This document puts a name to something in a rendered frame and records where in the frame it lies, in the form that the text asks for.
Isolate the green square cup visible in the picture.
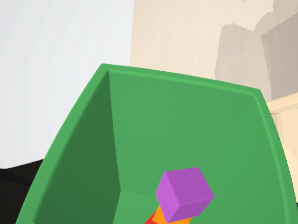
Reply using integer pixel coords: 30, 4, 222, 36
16, 63, 298, 224

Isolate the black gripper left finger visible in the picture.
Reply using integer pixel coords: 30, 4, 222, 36
0, 159, 44, 224

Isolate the small red block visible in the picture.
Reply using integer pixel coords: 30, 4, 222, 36
145, 210, 157, 224

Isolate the orange block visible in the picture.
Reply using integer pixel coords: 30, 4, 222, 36
152, 205, 192, 224

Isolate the purple cube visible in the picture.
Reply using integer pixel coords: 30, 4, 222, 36
156, 167, 216, 224

